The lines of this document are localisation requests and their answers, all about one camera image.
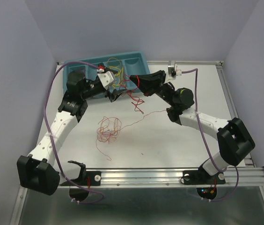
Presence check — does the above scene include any aluminium front mounting rail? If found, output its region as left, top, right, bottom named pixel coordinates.
left=19, top=166, right=264, bottom=188

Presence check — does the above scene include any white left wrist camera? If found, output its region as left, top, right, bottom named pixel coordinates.
left=97, top=66, right=116, bottom=90

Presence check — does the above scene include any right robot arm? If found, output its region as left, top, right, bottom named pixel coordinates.
left=130, top=70, right=256, bottom=183

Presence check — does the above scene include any bundle of thin wires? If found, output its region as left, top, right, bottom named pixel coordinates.
left=95, top=109, right=170, bottom=161

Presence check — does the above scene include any teal four-compartment tray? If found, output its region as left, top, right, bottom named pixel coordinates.
left=63, top=51, right=150, bottom=92

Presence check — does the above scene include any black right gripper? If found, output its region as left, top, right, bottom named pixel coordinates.
left=130, top=70, right=176, bottom=107

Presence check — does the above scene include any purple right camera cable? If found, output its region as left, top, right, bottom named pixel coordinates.
left=180, top=68, right=240, bottom=203

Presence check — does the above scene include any yellow wire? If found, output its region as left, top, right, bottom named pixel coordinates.
left=110, top=67, right=129, bottom=91

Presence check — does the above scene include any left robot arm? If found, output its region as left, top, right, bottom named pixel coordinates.
left=16, top=66, right=121, bottom=195

